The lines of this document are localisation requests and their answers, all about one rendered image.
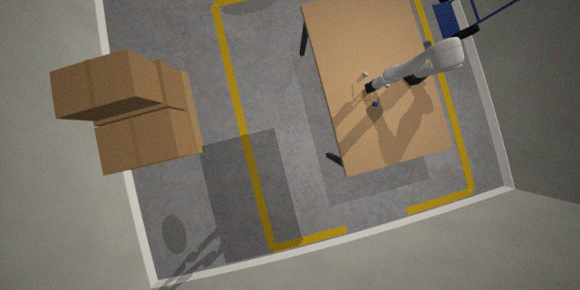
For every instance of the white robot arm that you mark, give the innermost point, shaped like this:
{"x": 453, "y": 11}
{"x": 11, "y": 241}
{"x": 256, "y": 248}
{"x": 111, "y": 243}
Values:
{"x": 444, "y": 55}

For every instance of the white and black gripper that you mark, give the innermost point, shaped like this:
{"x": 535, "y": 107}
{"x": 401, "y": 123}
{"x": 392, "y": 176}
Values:
{"x": 372, "y": 85}

